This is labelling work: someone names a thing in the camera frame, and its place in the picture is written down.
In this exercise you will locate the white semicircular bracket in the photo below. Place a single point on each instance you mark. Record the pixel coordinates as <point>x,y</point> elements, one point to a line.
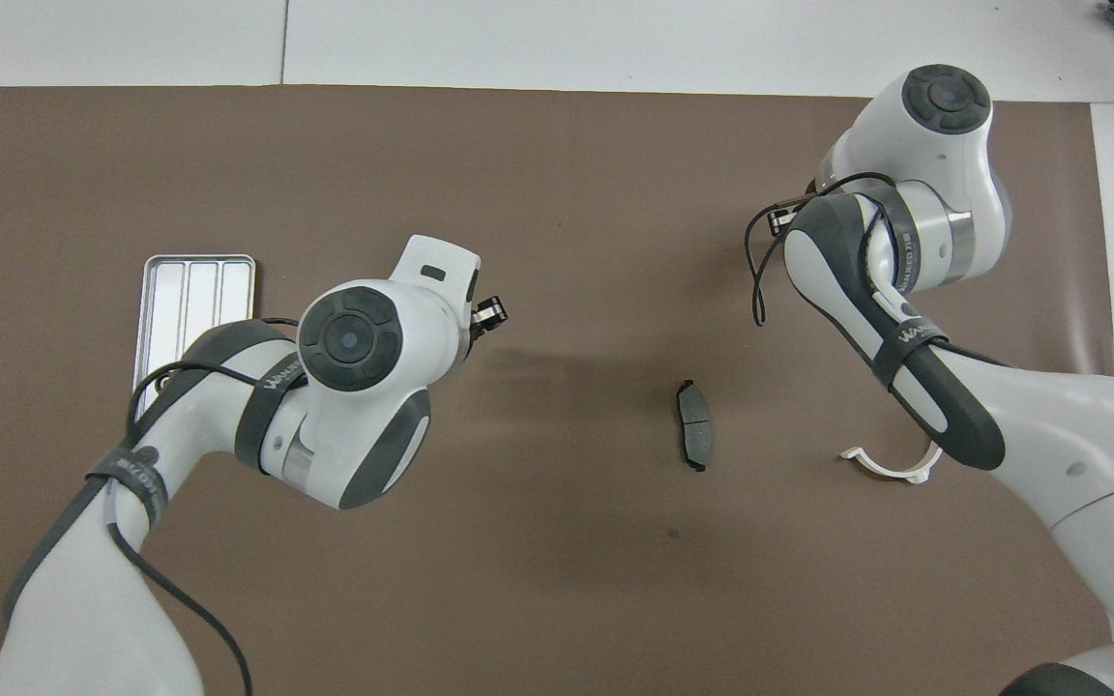
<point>891,472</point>

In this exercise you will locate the brown table mat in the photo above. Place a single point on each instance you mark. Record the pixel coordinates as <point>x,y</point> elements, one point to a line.
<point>557,193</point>

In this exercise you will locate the silver metal tray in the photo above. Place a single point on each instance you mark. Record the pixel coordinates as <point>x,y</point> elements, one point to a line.
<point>190,300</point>

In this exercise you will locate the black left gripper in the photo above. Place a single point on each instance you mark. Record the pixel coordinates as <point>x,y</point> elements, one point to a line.
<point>487,315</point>

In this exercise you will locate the dark grey curved brake pad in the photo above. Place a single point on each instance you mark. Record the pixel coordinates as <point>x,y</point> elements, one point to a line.
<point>695,425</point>

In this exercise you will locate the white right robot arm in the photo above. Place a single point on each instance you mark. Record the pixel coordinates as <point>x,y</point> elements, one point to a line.
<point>944,106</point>

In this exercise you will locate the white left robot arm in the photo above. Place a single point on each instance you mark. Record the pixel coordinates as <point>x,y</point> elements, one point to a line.
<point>354,338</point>

